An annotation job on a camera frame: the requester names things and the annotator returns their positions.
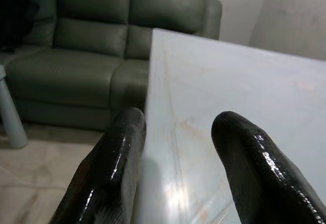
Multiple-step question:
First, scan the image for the pale grey round table leg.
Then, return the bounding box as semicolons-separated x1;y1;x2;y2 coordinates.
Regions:
0;65;28;149

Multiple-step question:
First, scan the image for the black cloth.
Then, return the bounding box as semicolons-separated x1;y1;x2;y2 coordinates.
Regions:
0;0;41;51

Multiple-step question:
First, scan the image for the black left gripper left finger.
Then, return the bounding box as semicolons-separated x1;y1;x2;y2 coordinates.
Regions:
49;106;147;224

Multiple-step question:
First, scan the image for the grey-green leather sofa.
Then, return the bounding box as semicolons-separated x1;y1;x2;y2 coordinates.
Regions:
0;0;223;130

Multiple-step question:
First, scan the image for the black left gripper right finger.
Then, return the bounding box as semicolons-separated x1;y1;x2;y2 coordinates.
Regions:
211;110;326;224

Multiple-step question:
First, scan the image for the white marble table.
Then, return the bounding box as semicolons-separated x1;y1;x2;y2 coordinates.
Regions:
131;27;326;224

